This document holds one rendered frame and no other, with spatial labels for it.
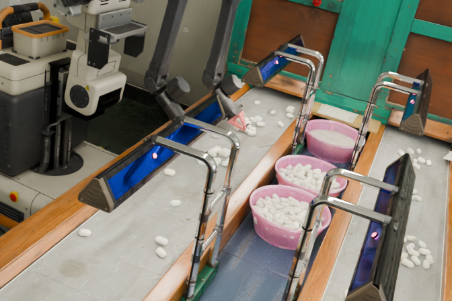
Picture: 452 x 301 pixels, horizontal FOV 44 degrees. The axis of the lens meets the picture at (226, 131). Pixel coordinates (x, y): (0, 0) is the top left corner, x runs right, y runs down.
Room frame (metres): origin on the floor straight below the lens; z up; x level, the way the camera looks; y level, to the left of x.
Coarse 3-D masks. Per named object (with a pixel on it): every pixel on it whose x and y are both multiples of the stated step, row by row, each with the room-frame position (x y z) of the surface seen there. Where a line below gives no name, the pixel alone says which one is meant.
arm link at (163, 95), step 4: (164, 88) 1.87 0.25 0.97; (160, 92) 1.87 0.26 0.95; (164, 92) 1.85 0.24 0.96; (156, 96) 1.86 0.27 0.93; (160, 96) 1.85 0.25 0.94; (164, 96) 1.85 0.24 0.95; (168, 96) 1.85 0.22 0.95; (160, 100) 1.85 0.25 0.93; (164, 100) 1.84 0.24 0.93; (168, 100) 1.84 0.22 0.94; (172, 100) 1.85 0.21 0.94; (160, 104) 1.85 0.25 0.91; (164, 104) 1.84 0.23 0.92; (168, 104) 1.84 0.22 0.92
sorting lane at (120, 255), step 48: (192, 144) 1.93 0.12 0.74; (240, 144) 2.01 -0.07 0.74; (144, 192) 1.53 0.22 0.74; (192, 192) 1.58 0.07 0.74; (96, 240) 1.24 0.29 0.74; (144, 240) 1.28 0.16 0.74; (192, 240) 1.33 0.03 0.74; (48, 288) 1.03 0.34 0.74; (96, 288) 1.06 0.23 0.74; (144, 288) 1.09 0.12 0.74
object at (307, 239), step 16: (336, 176) 1.18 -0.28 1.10; (352, 176) 1.17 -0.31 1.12; (320, 192) 1.19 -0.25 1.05; (320, 208) 1.18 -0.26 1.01; (336, 208) 1.03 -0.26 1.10; (352, 208) 1.02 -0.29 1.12; (304, 224) 1.05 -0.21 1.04; (384, 224) 0.99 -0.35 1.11; (304, 240) 1.04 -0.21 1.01; (304, 256) 1.05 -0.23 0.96; (304, 272) 1.19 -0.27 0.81; (288, 288) 1.04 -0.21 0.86
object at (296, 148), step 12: (288, 48) 2.23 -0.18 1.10; (300, 48) 2.21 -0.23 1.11; (300, 60) 2.05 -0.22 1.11; (312, 72) 2.04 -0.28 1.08; (312, 84) 2.05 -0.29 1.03; (312, 96) 2.18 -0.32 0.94; (300, 108) 2.05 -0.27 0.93; (300, 120) 2.04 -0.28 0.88; (300, 132) 2.19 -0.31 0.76; (300, 144) 2.18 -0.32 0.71
